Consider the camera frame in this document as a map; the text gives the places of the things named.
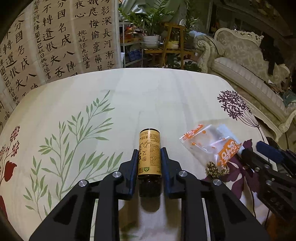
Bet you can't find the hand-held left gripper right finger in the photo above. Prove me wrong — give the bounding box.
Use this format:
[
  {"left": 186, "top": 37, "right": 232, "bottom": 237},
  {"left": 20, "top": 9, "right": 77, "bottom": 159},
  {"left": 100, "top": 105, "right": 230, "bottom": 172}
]
[{"left": 161, "top": 147, "right": 270, "bottom": 241}]

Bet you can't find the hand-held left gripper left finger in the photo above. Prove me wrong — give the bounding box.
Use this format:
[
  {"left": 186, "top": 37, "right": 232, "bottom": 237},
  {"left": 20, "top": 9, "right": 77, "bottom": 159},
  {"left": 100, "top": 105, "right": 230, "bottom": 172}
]
[{"left": 29, "top": 149, "right": 139, "bottom": 241}]

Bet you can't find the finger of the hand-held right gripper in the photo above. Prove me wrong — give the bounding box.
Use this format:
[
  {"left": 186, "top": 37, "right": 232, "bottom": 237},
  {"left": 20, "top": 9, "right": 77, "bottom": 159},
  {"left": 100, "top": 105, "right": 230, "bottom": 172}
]
[
  {"left": 241, "top": 148, "right": 282, "bottom": 186},
  {"left": 256, "top": 137, "right": 296, "bottom": 179}
]

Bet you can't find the brown bottle with yellow label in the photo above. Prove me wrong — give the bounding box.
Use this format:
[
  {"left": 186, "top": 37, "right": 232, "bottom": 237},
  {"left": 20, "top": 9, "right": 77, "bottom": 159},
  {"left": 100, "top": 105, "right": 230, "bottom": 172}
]
[{"left": 137, "top": 128, "right": 162, "bottom": 198}]

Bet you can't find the clear bag with orange print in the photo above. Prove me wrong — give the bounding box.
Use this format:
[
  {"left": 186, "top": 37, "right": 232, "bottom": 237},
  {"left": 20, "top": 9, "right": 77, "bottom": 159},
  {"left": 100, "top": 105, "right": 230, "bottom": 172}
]
[{"left": 180, "top": 124, "right": 243, "bottom": 167}]

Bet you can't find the crumpled gold wrapper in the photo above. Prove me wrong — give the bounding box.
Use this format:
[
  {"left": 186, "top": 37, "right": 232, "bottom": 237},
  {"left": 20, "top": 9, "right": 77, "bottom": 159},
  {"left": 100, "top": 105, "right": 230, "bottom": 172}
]
[{"left": 206, "top": 161, "right": 230, "bottom": 178}]

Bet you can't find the blue blanket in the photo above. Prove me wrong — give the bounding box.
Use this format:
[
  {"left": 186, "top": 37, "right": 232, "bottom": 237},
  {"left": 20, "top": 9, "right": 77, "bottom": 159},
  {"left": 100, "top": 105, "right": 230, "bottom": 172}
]
[{"left": 283, "top": 90, "right": 296, "bottom": 105}]

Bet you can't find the floral tablecloth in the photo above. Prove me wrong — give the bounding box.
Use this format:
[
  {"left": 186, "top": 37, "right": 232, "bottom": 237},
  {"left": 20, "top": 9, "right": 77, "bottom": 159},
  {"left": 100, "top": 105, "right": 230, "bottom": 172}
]
[{"left": 0, "top": 67, "right": 278, "bottom": 241}]

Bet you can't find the ornate cream sofa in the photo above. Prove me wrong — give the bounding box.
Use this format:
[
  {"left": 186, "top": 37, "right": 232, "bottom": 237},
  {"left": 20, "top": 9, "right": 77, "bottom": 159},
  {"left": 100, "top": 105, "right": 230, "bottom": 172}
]
[{"left": 193, "top": 28, "right": 296, "bottom": 139}]

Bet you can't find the black clothing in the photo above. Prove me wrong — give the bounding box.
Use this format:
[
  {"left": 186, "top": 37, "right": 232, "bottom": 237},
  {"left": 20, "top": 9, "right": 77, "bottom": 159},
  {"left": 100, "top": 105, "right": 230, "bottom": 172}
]
[{"left": 259, "top": 38, "right": 289, "bottom": 76}]

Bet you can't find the small leafy green plant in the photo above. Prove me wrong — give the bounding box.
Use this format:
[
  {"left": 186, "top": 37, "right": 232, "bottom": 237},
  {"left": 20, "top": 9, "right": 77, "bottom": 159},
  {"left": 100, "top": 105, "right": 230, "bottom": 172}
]
[{"left": 166, "top": 53, "right": 202, "bottom": 73}]

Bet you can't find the white metal shelf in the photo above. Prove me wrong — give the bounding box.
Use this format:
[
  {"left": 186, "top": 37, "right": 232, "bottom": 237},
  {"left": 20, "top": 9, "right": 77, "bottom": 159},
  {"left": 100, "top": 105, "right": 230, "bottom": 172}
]
[{"left": 119, "top": 22, "right": 144, "bottom": 68}]

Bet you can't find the green plant in white pot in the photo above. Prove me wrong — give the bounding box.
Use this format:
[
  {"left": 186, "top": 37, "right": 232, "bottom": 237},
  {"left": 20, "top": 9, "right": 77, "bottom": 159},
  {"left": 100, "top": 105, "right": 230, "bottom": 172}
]
[{"left": 119, "top": 7, "right": 176, "bottom": 49}]

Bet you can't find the wooden plant stand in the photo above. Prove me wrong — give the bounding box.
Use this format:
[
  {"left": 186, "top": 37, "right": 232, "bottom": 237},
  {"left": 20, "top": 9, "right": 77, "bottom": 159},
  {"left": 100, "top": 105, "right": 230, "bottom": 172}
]
[{"left": 144, "top": 22, "right": 195, "bottom": 70}]

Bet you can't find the tall green plant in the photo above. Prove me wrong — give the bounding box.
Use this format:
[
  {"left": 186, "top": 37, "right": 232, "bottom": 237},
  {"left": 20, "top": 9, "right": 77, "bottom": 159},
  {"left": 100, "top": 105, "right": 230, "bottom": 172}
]
[{"left": 177, "top": 0, "right": 200, "bottom": 30}]

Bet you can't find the grey hanging cloth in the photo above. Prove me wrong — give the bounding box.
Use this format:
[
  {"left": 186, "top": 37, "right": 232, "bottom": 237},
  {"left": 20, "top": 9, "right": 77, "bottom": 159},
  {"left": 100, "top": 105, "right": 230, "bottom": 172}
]
[{"left": 120, "top": 0, "right": 148, "bottom": 15}]

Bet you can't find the calligraphy wall hanging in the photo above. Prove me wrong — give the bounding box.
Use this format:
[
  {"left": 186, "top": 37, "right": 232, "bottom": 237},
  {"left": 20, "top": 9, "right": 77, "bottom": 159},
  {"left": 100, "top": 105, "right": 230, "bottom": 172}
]
[{"left": 0, "top": 0, "right": 123, "bottom": 130}]

